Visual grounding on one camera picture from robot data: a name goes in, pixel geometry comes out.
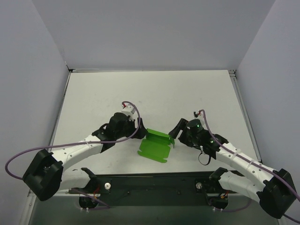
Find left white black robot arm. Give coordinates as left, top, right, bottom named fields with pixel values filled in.
left=22, top=112, right=147, bottom=201

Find green paper box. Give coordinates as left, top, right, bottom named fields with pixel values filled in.
left=137, top=128, right=175, bottom=163

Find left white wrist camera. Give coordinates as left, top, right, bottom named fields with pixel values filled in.
left=121, top=104, right=136, bottom=121

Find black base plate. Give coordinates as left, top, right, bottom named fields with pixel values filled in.
left=82, top=172, right=229, bottom=208

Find aluminium frame rail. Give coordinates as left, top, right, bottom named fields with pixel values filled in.
left=228, top=70, right=262, bottom=162

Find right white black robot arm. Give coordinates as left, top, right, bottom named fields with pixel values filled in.
left=169, top=118, right=298, bottom=219

